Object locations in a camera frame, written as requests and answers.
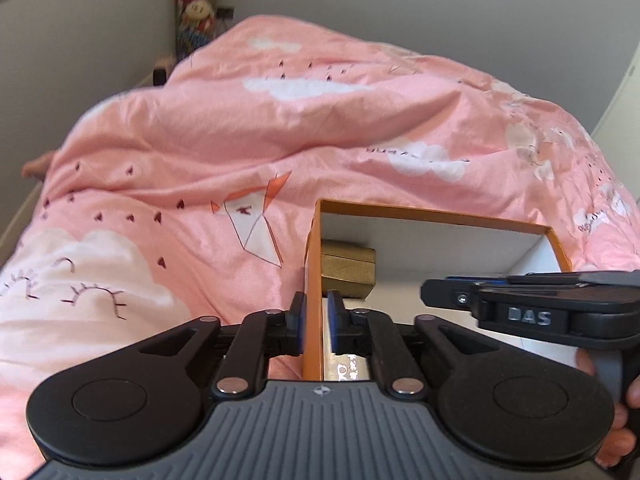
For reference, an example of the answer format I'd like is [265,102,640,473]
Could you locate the blue patterned plush toy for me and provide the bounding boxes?
[175,27,216,57]

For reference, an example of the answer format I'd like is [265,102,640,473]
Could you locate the dark bed post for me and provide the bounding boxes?
[152,54,174,87]

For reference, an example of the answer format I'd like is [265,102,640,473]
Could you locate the orange cardboard box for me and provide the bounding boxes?
[301,198,581,384]

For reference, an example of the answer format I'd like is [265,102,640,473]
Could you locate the white and red plush toy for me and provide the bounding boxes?
[182,0,219,31]

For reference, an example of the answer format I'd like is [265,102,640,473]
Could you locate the gold box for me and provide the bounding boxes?
[320,239,377,302]

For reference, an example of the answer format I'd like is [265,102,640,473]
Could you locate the person's right hand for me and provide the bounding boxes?
[574,351,640,467]

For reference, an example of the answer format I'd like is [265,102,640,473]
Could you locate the pink printed blanket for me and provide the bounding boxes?
[0,15,640,480]

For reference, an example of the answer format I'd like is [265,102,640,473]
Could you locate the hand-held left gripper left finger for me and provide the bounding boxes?
[127,291,308,402]

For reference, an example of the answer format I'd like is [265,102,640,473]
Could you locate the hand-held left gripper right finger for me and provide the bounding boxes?
[326,290,502,403]

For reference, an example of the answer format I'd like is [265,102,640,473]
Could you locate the white cabinet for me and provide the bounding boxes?
[589,42,640,183]

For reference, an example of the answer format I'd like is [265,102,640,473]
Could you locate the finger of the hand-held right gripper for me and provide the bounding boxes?
[446,269,640,287]
[421,278,482,312]

